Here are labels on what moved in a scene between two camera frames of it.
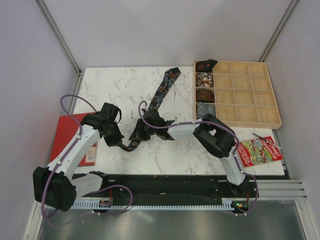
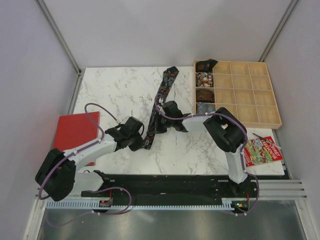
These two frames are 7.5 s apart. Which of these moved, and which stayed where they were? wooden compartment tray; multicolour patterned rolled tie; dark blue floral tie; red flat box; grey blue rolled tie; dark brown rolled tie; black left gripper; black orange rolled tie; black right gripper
Moved: black left gripper; black right gripper; dark blue floral tie
Stayed: red flat box; multicolour patterned rolled tie; dark brown rolled tie; black orange rolled tie; grey blue rolled tie; wooden compartment tray
